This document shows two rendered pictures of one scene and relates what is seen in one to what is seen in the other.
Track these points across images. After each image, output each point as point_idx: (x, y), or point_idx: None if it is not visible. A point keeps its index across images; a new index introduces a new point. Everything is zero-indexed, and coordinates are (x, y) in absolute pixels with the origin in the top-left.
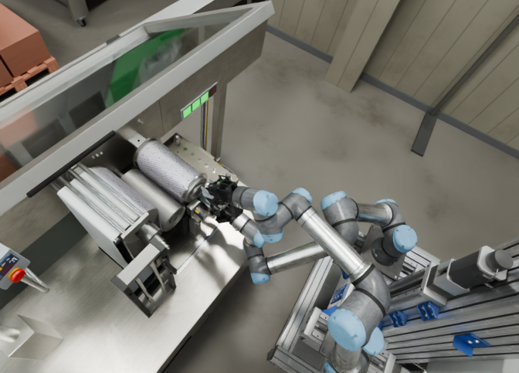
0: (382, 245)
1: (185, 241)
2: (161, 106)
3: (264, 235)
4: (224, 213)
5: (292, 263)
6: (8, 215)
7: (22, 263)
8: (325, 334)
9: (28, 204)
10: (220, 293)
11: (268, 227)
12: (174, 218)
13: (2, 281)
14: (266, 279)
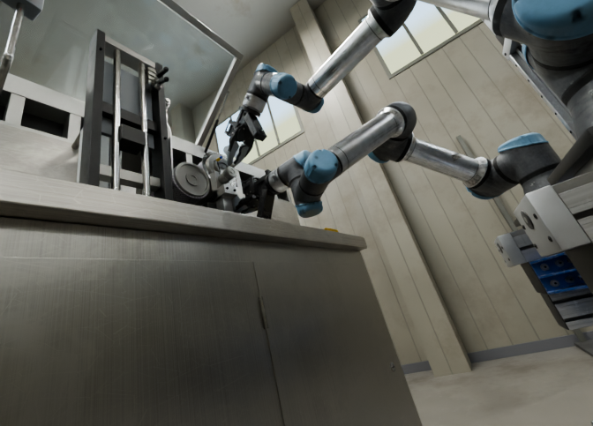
0: (524, 177)
1: None
2: None
3: (272, 77)
4: (260, 190)
5: (352, 134)
6: (15, 149)
7: (38, 1)
8: (570, 157)
9: (41, 159)
10: (267, 233)
11: (273, 72)
12: (192, 179)
13: None
14: (325, 149)
